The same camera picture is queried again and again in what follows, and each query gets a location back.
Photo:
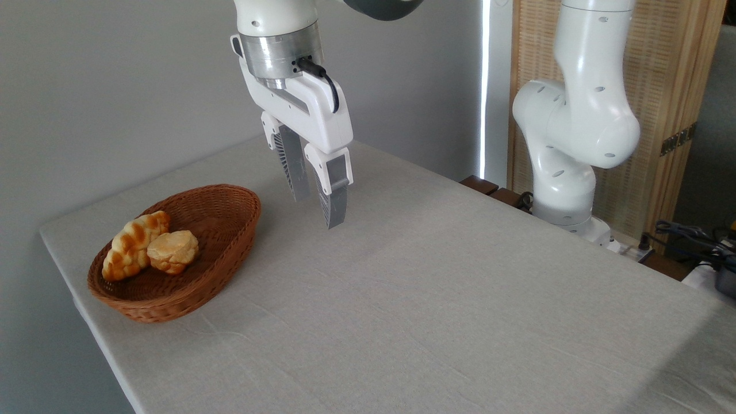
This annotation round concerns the braided golden bread loaf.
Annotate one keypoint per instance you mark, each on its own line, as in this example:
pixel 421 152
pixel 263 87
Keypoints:
pixel 129 244

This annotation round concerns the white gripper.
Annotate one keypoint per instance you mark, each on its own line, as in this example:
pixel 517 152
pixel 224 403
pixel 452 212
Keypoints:
pixel 310 112

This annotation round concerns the brown wicker basket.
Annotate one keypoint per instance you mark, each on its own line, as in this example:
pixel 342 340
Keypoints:
pixel 201 270

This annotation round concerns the wooden bamboo folding screen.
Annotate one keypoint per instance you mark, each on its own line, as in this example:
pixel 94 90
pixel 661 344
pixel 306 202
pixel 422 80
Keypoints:
pixel 661 75

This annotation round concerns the grey tablecloth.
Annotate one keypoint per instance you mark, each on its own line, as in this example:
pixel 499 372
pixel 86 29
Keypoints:
pixel 431 299

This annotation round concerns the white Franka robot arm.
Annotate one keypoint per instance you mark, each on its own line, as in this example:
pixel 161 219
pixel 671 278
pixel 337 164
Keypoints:
pixel 581 115

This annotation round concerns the metal screen hinge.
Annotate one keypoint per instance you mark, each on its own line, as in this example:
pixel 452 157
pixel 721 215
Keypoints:
pixel 678 139

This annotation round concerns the white power strip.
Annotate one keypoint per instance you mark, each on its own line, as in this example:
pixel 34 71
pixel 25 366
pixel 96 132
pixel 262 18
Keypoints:
pixel 629 250

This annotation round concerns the dark wooden block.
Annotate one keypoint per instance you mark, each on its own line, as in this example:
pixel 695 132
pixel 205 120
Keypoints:
pixel 507 197
pixel 479 184

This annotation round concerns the round pale bread roll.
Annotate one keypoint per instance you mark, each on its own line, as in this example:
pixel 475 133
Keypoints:
pixel 172 250

